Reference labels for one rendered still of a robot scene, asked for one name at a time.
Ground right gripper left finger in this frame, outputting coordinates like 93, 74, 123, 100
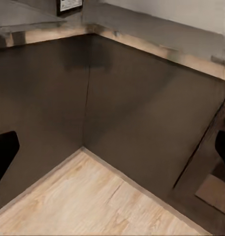
0, 131, 20, 180

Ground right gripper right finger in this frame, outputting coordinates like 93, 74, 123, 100
215, 131, 225, 162

